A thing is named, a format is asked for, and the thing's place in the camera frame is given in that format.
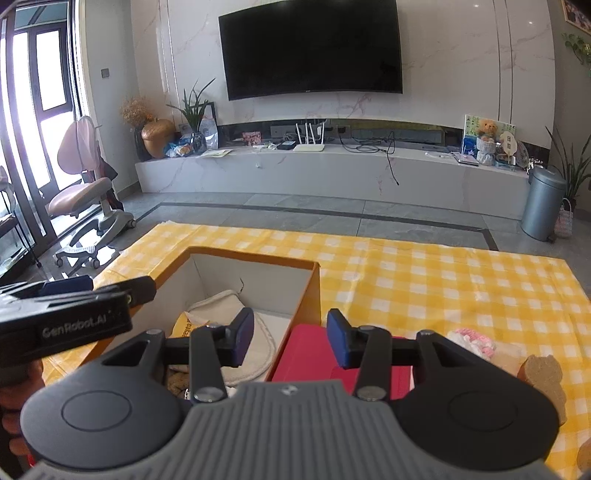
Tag glass balcony door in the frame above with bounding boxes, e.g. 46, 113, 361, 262
0, 0, 88, 278

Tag illustrated picture board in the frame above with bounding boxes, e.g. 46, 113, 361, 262
462, 114, 516, 155

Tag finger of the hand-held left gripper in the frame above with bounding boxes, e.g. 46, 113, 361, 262
92, 276, 157, 306
0, 275, 93, 301

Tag hanging vine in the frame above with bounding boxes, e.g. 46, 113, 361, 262
562, 32, 591, 77

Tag yellow checkered blanket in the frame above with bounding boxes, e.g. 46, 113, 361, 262
41, 222, 591, 480

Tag black cable bundle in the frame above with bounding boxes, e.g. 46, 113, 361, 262
342, 131, 398, 153

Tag black picture frame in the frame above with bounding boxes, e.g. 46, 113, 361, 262
202, 102, 219, 149

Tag framed wall picture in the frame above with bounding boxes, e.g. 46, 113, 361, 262
561, 0, 591, 24

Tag person's left hand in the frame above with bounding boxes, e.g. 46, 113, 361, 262
0, 361, 44, 468

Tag black wall television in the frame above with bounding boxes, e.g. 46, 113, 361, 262
218, 0, 403, 101

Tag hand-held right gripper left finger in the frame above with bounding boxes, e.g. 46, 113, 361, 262
99, 307, 256, 402

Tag orange cardboard box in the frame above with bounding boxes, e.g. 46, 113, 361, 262
76, 246, 322, 398

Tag brown toast plush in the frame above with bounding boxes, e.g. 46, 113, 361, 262
517, 354, 568, 426

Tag tall leafy potted plant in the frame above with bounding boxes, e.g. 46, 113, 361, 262
545, 124, 591, 201

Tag gold acorn vase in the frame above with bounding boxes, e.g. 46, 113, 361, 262
141, 119, 177, 159

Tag red box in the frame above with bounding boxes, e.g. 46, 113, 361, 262
271, 323, 413, 402

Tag pink desk chair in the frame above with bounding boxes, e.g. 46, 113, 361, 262
48, 115, 137, 268

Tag brown fuzzy plush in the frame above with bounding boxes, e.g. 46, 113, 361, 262
166, 364, 192, 398

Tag white router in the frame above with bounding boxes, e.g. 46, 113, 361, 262
294, 119, 327, 153

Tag cream quilted cloth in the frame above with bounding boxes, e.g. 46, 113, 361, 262
187, 289, 276, 386

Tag yellow pouch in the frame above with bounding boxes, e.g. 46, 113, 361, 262
172, 310, 204, 340

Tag pink white knit hat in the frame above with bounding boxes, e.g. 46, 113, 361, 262
450, 327, 496, 360

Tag woven basket bag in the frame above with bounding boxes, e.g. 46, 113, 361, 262
554, 198, 574, 238

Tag teddy bear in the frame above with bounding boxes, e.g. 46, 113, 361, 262
475, 119, 499, 165

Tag green plant in glass vase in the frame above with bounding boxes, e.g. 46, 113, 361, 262
167, 78, 216, 155

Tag dried flowers in dark vase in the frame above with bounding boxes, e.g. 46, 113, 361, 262
120, 96, 153, 162

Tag grey trash can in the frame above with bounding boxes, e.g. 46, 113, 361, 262
521, 167, 568, 241

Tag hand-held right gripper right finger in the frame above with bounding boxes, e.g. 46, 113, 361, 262
326, 308, 490, 400

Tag hanging black cable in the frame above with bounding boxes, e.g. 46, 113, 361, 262
387, 131, 400, 186

